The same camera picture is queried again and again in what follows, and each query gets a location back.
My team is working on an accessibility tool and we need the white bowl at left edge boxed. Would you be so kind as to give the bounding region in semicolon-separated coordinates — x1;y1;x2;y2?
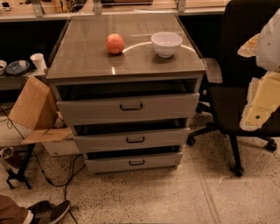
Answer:
0;59;7;76

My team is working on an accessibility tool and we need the black stand with red cup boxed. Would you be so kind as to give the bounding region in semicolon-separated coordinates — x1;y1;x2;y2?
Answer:
0;143;35;189

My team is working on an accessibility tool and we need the grey drawer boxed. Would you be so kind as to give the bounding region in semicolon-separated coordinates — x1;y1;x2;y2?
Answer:
75;128;190;153
85;151;183;173
57;93;199;125

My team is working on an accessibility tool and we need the grey drawer cabinet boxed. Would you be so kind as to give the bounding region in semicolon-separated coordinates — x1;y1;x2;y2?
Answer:
46;13;205;161

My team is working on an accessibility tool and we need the brown cardboard box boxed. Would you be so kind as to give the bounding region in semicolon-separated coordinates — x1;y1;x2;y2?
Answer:
9;76;72;144

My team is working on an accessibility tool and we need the long back desk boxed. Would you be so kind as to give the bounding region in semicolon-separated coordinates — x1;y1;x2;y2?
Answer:
0;0;230;23

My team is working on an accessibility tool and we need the black office chair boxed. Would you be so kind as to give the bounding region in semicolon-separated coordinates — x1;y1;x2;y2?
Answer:
186;0;280;176

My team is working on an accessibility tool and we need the red apple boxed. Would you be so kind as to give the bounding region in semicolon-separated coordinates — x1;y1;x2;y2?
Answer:
106;33;124;54

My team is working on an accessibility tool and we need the low grey side shelf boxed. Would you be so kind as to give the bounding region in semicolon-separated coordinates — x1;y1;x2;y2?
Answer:
0;70;46;90

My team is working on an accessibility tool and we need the brown trouser leg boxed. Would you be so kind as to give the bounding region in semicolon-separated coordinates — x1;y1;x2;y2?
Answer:
0;195;29;224

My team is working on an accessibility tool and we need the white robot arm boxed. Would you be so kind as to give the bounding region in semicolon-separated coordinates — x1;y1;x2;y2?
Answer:
237;9;280;131

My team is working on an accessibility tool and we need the dark sneaker shoe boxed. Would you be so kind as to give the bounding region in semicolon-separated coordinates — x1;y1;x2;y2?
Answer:
28;200;71;224

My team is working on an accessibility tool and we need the white paper cup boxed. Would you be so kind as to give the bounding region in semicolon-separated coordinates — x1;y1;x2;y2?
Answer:
30;53;46;71

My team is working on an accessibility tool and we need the grey top drawer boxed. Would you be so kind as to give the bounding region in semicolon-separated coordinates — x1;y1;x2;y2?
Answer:
57;93;199;125

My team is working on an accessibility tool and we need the black floor cable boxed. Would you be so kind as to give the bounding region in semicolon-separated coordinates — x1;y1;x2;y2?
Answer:
0;105;87;224

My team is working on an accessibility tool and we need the grey bottom drawer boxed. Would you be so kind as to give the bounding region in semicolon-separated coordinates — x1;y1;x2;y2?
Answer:
85;151;183;173

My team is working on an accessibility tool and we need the dark blue plate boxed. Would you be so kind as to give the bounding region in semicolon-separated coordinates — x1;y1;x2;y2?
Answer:
5;59;30;76

